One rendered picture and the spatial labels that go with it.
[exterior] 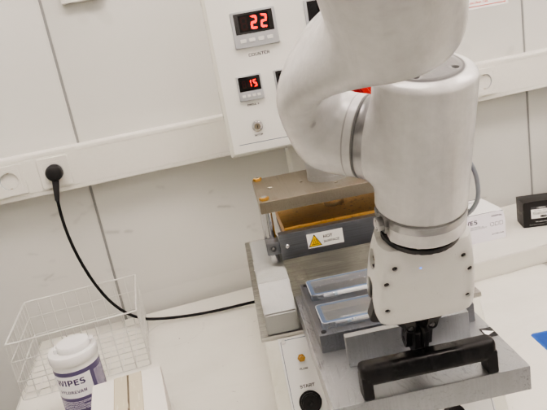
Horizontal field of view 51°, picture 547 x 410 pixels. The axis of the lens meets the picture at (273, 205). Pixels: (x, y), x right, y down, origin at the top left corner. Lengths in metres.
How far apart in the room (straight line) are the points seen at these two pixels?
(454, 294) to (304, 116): 0.25
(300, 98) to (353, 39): 0.09
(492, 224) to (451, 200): 1.00
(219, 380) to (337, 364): 0.48
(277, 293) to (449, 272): 0.37
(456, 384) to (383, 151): 0.30
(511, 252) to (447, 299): 0.84
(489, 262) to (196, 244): 0.71
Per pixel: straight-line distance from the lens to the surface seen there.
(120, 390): 1.04
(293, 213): 1.01
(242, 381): 1.13
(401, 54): 0.35
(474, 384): 0.68
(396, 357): 0.64
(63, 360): 1.10
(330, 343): 0.73
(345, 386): 0.67
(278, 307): 0.87
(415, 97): 0.44
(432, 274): 0.57
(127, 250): 1.48
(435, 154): 0.47
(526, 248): 1.45
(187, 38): 1.42
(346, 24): 0.34
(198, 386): 1.16
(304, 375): 0.89
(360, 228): 0.94
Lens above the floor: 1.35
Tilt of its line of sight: 15 degrees down
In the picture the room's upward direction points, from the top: 10 degrees counter-clockwise
